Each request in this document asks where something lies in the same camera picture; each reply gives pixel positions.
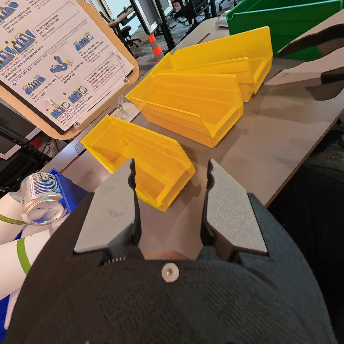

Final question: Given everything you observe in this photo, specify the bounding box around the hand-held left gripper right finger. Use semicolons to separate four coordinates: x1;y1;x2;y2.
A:
201;159;268;260

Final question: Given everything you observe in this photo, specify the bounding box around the screen on black stand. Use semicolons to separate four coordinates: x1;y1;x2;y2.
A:
129;0;176;51

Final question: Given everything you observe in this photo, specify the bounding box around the clear acrylic board stand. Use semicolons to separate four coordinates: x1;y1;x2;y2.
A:
111;95;141;122

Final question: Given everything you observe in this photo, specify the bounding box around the yellow plastic bin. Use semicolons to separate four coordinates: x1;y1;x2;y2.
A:
150;57;255;102
81;115;196;212
168;26;273;94
126;73;244;148

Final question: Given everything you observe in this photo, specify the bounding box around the aluminium drink can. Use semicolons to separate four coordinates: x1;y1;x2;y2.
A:
21;172;65;226

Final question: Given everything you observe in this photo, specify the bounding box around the black equipment case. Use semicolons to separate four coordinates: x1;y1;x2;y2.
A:
0;150;51;194

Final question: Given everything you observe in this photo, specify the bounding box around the white green-striped paper cup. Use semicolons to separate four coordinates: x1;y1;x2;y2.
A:
0;228;55;300
0;192;27;245

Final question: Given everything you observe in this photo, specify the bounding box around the blue plastic bin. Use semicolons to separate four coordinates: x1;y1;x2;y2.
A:
0;168;89;331

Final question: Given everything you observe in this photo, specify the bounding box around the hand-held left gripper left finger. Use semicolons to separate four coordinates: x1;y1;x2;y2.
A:
74;159;142;254

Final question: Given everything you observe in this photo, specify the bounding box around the green plastic bin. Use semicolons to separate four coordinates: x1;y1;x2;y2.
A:
226;0;344;61

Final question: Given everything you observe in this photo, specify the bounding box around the black office chair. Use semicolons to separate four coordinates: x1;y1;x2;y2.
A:
118;25;141;49

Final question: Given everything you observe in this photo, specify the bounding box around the orange traffic cone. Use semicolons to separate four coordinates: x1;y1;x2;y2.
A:
149;34;165;64

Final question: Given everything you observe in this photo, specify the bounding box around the instruction sheet on wooden board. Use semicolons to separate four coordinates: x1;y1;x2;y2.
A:
0;0;140;140

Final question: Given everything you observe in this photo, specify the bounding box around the printed instruction sheet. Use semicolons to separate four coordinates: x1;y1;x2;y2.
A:
0;0;135;132

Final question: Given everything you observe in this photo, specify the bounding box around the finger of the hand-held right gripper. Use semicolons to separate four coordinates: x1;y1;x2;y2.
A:
265;50;344;101
277;8;344;58

